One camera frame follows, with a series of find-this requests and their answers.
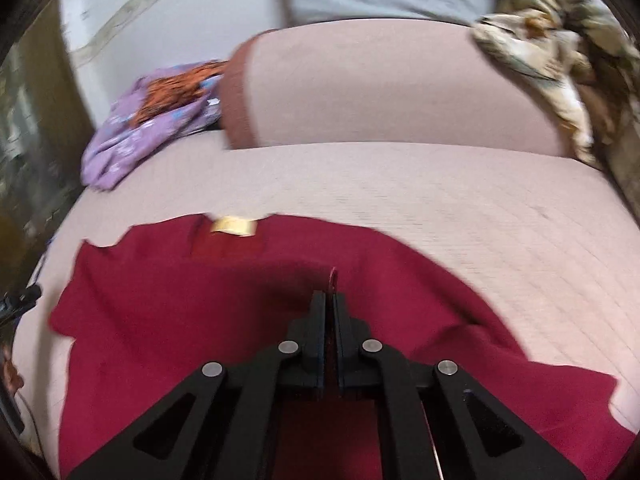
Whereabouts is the beige floral cloth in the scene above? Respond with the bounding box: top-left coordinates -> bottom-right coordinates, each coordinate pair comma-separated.
472,0 -> 636,168

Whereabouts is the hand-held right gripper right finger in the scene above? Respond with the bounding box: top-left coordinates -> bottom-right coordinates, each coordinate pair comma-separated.
327,293 -> 587,480

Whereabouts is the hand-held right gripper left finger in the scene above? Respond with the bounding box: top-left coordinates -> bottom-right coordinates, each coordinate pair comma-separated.
65,290 -> 327,480

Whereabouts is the orange black patterned cloth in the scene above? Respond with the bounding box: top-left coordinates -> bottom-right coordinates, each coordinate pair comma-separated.
131,60 -> 228,126

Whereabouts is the dark wooden cabinet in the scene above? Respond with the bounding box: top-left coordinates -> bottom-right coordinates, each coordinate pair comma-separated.
0,10 -> 96,266

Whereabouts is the small black object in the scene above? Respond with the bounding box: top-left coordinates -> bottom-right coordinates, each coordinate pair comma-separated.
0,285 -> 43,322

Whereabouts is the pink checked bed sheet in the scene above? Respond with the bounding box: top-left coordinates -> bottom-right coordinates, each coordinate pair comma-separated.
12,130 -> 640,480

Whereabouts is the purple floral cloth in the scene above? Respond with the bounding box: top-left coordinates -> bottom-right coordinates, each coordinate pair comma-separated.
81,62 -> 223,192

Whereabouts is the dark red shirt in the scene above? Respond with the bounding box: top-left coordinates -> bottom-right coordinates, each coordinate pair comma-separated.
47,214 -> 638,480

